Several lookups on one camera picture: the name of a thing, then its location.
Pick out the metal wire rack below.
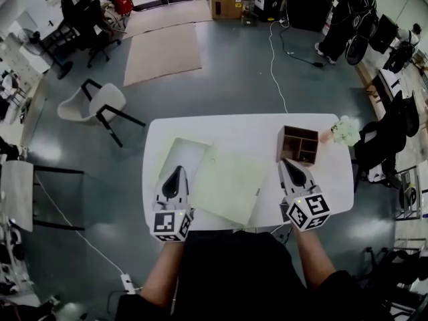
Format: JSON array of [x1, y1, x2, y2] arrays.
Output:
[[395, 161, 428, 221]]

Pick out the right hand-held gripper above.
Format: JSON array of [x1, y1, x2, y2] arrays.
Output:
[[278, 158, 332, 233]]

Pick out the black cabinet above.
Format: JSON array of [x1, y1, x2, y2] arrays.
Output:
[[368, 14, 400, 55]]

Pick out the red backpack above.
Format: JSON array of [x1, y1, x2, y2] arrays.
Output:
[[111, 0, 134, 16]]

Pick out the black yellow-lid storage bin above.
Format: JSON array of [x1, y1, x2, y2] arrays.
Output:
[[253, 0, 287, 23]]

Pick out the white power strip cable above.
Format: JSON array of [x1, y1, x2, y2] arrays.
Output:
[[33, 173, 126, 277]]

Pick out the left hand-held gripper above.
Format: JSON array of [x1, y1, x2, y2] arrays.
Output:
[[148, 165, 196, 244]]

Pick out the black white-seat chair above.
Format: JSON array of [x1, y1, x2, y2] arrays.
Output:
[[357, 245, 428, 321]]

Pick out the black floor cable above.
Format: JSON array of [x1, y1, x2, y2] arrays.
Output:
[[278, 25, 325, 68]]

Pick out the long white floor cable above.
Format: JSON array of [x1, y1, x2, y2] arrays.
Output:
[[268, 19, 290, 114]]

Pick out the person's left forearm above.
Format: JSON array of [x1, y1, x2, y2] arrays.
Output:
[[140, 240, 185, 310]]

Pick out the white flower bouquet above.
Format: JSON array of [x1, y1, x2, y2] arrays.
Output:
[[330, 114, 362, 148]]

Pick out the beige floor mat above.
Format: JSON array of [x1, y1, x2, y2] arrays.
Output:
[[121, 0, 213, 40]]

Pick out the brown cardboard floor sheet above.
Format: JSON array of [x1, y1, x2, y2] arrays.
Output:
[[122, 22, 203, 88]]

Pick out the person's right forearm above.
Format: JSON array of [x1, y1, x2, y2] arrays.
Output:
[[292, 229, 337, 292]]

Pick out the black washing machine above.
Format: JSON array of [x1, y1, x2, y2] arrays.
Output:
[[287, 0, 336, 33]]

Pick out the grey table black frame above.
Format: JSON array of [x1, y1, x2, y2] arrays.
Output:
[[0, 160, 86, 232]]

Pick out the person's black clothing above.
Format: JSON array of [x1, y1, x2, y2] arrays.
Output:
[[114, 229, 393, 321]]

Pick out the white power strip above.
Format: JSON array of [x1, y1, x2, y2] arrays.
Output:
[[120, 272, 136, 296]]

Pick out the wooden low bench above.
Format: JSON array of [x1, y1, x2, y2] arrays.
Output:
[[354, 62, 393, 120]]

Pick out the brown wooden desk organizer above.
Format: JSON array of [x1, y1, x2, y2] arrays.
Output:
[[275, 124, 320, 168]]

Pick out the black pedestal fan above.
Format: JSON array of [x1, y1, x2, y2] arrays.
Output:
[[17, 28, 74, 80]]

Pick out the large cardboard box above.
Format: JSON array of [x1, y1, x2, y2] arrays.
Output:
[[209, 0, 244, 21]]

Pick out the white chair black legs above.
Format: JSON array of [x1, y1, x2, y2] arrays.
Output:
[[57, 78, 146, 148]]

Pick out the black office chair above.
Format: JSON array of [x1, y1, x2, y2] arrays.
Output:
[[352, 90, 421, 193], [61, 0, 123, 70]]

